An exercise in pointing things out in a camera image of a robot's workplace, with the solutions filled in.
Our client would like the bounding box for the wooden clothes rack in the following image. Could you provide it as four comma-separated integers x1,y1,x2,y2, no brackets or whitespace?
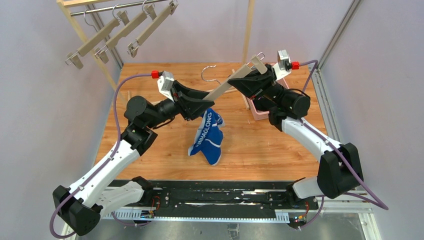
56,0,255,101

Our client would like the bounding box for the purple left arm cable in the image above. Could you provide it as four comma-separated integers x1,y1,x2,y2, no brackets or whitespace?
48,70,160,239

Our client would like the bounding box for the blue underwear white trim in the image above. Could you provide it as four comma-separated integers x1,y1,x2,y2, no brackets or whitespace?
188,108,225,166

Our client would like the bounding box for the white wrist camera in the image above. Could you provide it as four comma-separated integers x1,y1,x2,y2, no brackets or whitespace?
273,49,300,81
151,70,175,101

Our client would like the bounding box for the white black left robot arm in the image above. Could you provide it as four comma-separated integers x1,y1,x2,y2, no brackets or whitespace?
53,79,228,236

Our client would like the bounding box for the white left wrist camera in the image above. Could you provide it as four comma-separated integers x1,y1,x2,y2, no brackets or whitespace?
151,70,175,101

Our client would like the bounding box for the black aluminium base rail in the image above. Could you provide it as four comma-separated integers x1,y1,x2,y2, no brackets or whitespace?
59,178,375,240

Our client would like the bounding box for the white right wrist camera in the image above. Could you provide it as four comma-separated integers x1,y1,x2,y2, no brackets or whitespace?
273,49,300,81

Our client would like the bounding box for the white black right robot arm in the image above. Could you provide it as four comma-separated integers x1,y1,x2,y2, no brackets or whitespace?
227,70,364,199

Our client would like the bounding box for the beige clip hanger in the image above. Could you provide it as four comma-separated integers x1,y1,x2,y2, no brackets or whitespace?
200,51,268,102
95,3,157,63
65,10,130,70
127,0,179,58

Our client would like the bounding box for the pink perforated plastic basket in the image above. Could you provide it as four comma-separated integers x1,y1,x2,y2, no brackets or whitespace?
242,63,292,121

